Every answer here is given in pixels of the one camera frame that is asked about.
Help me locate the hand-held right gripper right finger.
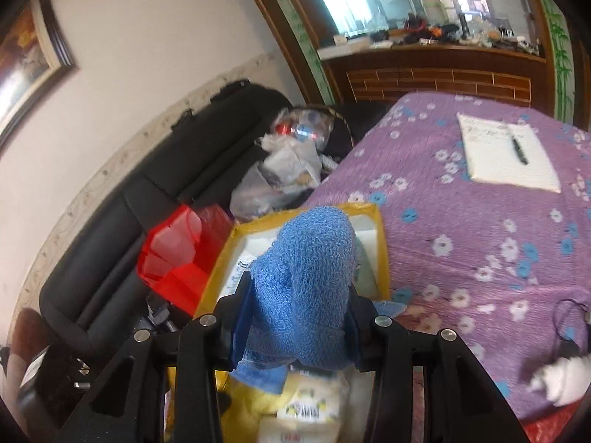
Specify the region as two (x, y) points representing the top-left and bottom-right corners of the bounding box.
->
(344, 293), (532, 443)

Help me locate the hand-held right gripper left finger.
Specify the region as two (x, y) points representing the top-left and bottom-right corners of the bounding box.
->
(53, 271), (254, 443)

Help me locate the blue towel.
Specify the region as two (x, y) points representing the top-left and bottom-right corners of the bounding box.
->
(228, 207), (407, 395)

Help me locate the lemon print tissue pack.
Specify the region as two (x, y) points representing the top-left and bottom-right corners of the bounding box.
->
(277, 374), (352, 425)

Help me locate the yellow cardboard box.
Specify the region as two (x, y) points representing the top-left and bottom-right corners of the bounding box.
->
(164, 202), (393, 443)

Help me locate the white towel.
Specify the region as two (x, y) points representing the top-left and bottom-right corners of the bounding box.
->
(529, 353), (591, 408)

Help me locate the red plastic bag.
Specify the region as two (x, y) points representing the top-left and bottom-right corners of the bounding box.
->
(137, 203), (234, 315)

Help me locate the clear plastic bag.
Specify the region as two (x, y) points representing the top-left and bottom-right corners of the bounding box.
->
(229, 106), (345, 220)

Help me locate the black sofa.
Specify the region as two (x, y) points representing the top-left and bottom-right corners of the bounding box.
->
(39, 80), (393, 356)

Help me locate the black power adapter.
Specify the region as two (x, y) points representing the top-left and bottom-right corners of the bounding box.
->
(551, 299), (591, 356)

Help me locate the white notebook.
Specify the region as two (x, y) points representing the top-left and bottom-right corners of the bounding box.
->
(456, 111), (561, 193)

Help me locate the black pen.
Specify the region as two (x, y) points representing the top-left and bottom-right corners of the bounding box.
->
(508, 133), (529, 165)

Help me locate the wooden brick pattern cabinet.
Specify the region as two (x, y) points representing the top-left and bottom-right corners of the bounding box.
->
(318, 39), (555, 116)

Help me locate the bamboo print panel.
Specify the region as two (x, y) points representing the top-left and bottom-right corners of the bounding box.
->
(536, 0), (575, 123)
(256, 0), (335, 102)

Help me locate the pile of assorted clutter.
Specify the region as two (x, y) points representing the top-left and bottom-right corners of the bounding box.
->
(318, 11), (541, 54)

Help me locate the framed painting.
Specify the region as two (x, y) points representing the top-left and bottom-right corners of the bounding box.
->
(0, 0), (77, 158)

